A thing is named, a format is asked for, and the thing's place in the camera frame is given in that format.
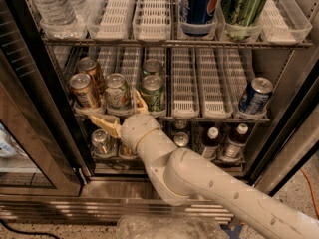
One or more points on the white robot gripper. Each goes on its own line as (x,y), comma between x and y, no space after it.
(136,129)

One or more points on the white green 7up can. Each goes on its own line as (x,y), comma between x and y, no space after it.
(118,92)

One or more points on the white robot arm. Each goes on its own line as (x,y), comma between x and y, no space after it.
(178,174)

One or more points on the gold can bottom shelf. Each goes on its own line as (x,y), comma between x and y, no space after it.
(125,153)

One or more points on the silver can bottom left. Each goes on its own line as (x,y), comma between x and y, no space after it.
(103,144)

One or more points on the green can middle front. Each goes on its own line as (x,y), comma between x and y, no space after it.
(152,92)

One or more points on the gold can front left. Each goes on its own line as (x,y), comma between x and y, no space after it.
(84,91)

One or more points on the green can middle rear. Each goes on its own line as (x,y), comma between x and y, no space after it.
(152,67)

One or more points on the green can bottom shelf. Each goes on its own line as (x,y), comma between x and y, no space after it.
(181,139)

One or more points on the green can shelf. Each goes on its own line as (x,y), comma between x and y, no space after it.
(242,16)
(181,139)

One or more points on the gold can rear left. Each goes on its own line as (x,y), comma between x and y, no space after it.
(93,69)

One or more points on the glass fridge door left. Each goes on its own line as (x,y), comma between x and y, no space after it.
(29,113)

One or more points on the stainless steel fridge cabinet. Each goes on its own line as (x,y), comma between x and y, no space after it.
(275,151)

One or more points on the blue pepsi can middle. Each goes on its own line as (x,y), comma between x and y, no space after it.
(257,93)

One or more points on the blue pepsi can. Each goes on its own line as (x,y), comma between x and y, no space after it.
(257,93)
(196,16)

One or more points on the blue pepsi can top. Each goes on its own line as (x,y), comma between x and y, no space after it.
(196,16)

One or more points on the green can top shelf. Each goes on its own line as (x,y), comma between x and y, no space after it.
(242,16)

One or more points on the brown bottle white cap left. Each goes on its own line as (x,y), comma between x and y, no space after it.
(209,143)

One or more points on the brown bottle white cap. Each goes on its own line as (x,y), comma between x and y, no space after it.
(236,140)
(209,143)

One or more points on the brown bottle white cap right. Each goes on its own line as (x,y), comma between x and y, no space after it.
(236,140)

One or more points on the clear plastic bag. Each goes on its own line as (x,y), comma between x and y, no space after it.
(179,227)

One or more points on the clear water bottle front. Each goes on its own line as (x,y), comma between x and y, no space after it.
(56,12)

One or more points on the blue tape on floor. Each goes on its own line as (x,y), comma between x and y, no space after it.
(233,233)

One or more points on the middle wire shelf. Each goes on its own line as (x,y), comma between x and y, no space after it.
(113,118)

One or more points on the wire shelf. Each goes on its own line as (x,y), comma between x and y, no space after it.
(175,44)
(113,118)

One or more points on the top wire shelf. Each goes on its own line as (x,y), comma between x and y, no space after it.
(175,44)

